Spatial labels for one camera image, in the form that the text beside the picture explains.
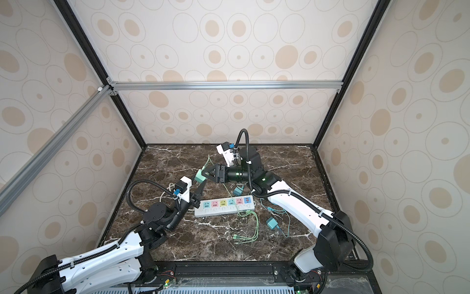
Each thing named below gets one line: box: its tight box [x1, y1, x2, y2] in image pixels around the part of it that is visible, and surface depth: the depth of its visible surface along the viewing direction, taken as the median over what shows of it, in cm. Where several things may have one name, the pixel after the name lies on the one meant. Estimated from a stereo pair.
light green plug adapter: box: [193, 165, 207, 184], surface depth 68 cm
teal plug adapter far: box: [233, 185, 244, 196], surface depth 99 cm
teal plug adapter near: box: [265, 216, 280, 230], surface depth 87 cm
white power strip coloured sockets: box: [193, 195, 256, 218], surface depth 92 cm
